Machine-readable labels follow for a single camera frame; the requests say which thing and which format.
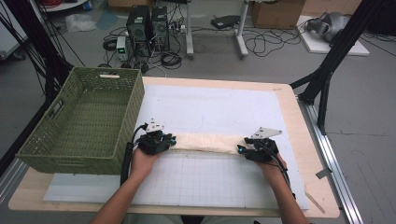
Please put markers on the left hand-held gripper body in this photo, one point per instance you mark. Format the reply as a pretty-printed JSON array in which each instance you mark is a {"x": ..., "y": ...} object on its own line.
[{"x": 152, "y": 143}]

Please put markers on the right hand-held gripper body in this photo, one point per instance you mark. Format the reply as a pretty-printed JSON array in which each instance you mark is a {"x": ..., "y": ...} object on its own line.
[{"x": 263, "y": 151}]

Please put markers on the cream printed cloth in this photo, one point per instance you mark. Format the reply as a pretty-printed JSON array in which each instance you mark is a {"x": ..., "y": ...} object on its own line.
[{"x": 208, "y": 142}]

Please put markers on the green woven basket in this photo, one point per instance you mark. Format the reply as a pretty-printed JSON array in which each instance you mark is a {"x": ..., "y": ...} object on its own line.
[{"x": 93, "y": 124}]

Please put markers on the person's right hand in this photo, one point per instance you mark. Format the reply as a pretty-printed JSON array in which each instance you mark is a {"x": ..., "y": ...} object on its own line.
[{"x": 275, "y": 171}]

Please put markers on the person's left hand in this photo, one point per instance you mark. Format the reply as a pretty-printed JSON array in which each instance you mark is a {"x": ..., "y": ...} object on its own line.
[{"x": 141, "y": 165}]

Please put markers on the white grid mat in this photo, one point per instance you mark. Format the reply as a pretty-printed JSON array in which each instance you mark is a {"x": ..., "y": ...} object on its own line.
[{"x": 211, "y": 109}]

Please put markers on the grey tape piece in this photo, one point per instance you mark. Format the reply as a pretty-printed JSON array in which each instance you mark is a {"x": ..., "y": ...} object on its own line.
[{"x": 323, "y": 173}]

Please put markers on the thin wooden stick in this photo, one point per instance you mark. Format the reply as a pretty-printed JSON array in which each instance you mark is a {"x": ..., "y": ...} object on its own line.
[{"x": 315, "y": 202}]

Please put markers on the person's trousers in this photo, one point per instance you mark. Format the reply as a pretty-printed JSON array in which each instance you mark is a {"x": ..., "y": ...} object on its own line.
[{"x": 155, "y": 220}]

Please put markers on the small grey power supply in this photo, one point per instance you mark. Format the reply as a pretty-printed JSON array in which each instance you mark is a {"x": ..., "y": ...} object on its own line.
[{"x": 121, "y": 48}]

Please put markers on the white desk leg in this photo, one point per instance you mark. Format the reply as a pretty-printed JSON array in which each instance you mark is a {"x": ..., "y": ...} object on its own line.
[
  {"x": 189, "y": 31},
  {"x": 241, "y": 34}
]

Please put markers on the narrow black computer tower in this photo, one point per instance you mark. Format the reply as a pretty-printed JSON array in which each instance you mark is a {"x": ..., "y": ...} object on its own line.
[{"x": 160, "y": 28}]

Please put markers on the wide black computer tower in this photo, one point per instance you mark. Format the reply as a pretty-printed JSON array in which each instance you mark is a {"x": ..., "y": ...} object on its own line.
[{"x": 138, "y": 28}]

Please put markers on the white floor board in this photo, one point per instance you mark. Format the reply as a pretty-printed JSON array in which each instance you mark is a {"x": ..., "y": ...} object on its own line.
[{"x": 320, "y": 46}]

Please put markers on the flat black device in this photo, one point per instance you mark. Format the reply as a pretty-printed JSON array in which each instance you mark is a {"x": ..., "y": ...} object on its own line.
[{"x": 224, "y": 21}]

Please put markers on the large cardboard box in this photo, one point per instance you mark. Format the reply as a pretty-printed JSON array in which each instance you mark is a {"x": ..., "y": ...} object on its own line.
[{"x": 277, "y": 14}]

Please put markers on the clear plastic bag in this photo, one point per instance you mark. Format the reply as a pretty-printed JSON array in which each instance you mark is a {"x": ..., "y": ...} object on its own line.
[{"x": 79, "y": 23}]

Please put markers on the flat cardboard box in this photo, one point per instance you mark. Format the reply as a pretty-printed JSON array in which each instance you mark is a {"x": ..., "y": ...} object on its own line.
[{"x": 127, "y": 2}]

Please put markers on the grey headset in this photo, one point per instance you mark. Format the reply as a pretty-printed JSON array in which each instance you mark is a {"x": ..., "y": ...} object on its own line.
[{"x": 330, "y": 25}]

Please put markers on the round white table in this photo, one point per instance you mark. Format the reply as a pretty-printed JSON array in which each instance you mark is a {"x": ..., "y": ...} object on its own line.
[{"x": 62, "y": 4}]

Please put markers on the white cabinet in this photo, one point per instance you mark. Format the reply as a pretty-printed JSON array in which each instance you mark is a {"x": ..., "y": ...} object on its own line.
[{"x": 9, "y": 34}]

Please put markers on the aluminium rail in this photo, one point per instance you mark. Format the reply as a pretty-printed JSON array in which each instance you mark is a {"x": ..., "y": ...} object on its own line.
[{"x": 333, "y": 161}]

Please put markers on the black metal frame stand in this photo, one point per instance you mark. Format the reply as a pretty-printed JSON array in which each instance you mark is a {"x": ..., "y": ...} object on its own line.
[{"x": 336, "y": 53}]

